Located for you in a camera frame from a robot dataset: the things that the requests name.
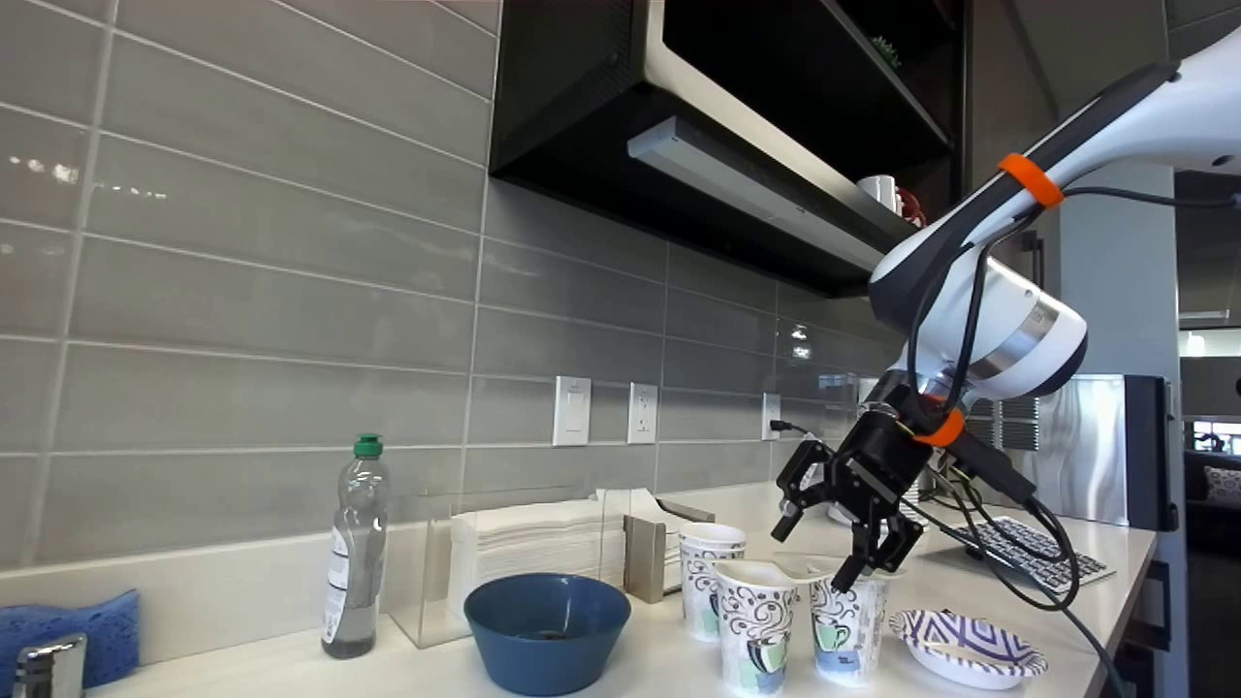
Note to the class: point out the white wall outlet right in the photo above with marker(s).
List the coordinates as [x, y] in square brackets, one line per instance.
[641, 413]

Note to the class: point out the patterned paper cup back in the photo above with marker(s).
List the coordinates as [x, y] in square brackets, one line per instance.
[700, 552]

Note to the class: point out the chrome faucet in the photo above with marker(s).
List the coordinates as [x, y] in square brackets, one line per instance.
[50, 667]

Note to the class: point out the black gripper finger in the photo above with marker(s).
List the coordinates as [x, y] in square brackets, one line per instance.
[800, 486]
[878, 545]

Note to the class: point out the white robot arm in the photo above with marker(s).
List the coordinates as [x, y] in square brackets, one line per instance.
[969, 302]

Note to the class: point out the white wall outlet left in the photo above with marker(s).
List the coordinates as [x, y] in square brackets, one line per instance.
[570, 413]

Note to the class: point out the patterned paper cup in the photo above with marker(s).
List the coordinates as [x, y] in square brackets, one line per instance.
[756, 606]
[700, 552]
[846, 623]

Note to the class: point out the white wall outlet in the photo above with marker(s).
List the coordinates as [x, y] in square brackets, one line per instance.
[641, 413]
[570, 413]

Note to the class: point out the blue sponge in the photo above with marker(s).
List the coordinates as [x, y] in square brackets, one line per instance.
[108, 632]

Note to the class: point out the clear dish soap bottle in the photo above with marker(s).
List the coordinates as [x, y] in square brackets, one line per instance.
[355, 565]

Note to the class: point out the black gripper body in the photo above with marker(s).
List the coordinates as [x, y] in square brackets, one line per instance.
[888, 442]

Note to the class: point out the black overhead cabinet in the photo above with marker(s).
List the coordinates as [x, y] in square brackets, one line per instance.
[739, 124]

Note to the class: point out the woven grey trivet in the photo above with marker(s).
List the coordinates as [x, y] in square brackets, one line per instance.
[1034, 556]

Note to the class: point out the clear acrylic holder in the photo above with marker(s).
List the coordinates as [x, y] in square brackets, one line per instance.
[438, 565]

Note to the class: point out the blue patterned paper plate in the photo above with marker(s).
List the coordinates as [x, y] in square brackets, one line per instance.
[968, 647]

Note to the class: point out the blue bowl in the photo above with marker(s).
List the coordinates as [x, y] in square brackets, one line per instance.
[545, 632]

